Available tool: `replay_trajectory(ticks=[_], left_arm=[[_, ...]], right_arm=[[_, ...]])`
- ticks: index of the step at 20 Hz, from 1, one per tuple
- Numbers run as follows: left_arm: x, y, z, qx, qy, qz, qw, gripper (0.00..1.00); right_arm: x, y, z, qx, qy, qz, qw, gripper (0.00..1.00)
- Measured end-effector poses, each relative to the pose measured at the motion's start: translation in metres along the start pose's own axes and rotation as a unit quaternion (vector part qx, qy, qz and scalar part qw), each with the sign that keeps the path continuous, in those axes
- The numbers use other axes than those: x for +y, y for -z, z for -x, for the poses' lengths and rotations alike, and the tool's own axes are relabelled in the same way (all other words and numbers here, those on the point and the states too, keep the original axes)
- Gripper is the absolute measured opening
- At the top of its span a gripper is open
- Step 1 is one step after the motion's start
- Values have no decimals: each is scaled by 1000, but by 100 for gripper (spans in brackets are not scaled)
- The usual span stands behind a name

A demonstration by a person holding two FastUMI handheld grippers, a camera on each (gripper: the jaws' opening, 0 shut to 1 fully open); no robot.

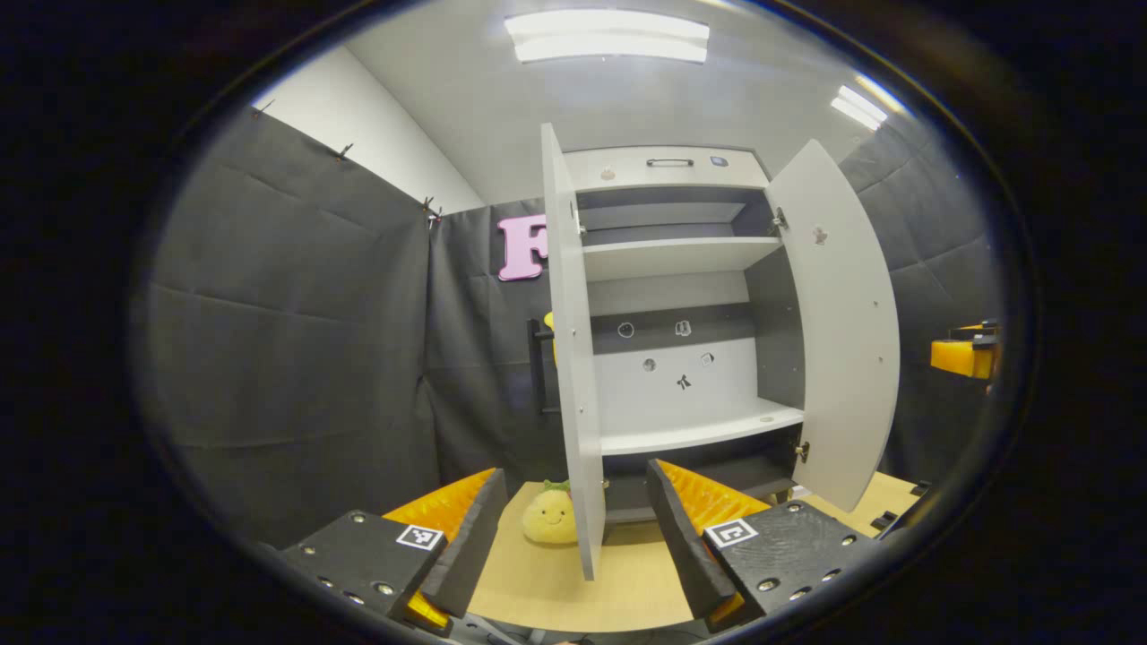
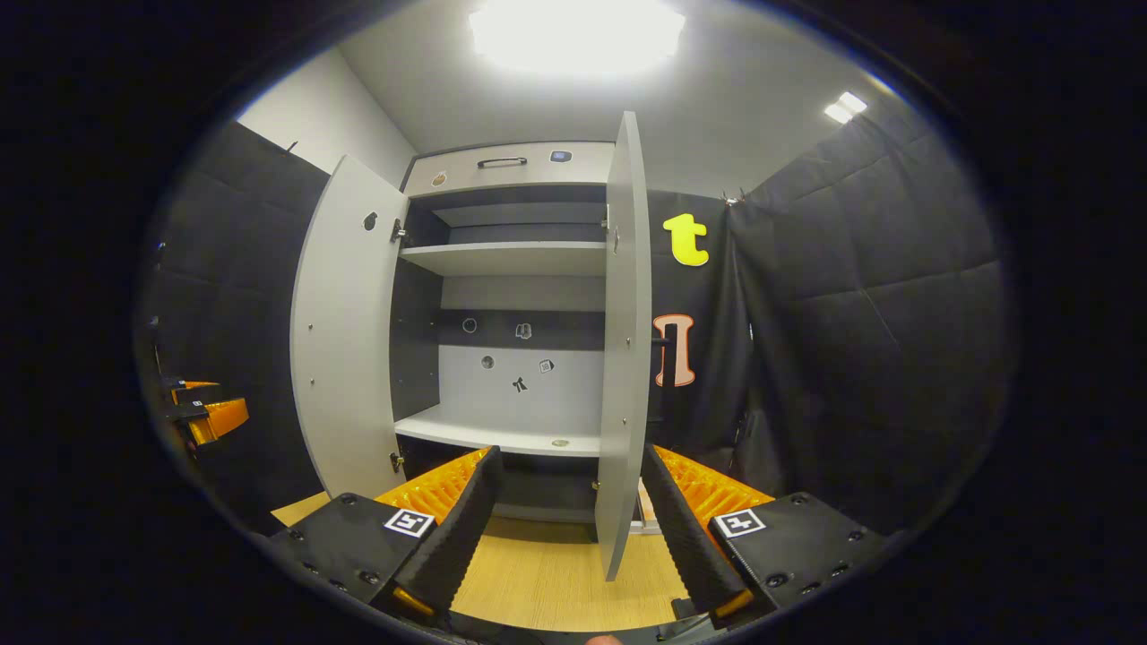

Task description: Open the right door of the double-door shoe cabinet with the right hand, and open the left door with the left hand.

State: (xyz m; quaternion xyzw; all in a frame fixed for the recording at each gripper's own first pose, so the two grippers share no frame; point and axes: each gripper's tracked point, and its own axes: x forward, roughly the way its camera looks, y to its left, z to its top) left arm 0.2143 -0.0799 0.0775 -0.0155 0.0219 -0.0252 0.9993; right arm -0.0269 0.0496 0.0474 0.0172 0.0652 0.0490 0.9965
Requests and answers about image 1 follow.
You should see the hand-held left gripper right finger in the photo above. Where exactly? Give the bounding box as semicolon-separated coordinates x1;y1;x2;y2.
645;459;884;632

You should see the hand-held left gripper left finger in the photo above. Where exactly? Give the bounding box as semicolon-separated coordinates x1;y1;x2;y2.
278;466;509;632

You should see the grey cabinet door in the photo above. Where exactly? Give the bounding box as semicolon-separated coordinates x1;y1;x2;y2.
540;123;606;581
763;139;901;513

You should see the black door handle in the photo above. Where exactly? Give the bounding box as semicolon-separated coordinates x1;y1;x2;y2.
529;318;561;415

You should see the white cabinet shelf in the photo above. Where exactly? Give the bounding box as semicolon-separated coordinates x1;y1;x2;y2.
599;399;806;457
582;236;785;283

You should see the grey double-door shoe cabinet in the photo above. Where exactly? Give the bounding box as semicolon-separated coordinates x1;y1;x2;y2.
540;123;901;581

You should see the yellow plush toy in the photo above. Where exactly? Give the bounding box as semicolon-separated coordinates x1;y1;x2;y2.
522;479;579;546

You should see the black backdrop cloth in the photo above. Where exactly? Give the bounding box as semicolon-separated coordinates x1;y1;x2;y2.
134;103;1005;547

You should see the large ceiling light panel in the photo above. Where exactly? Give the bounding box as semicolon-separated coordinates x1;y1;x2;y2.
505;11;711;64

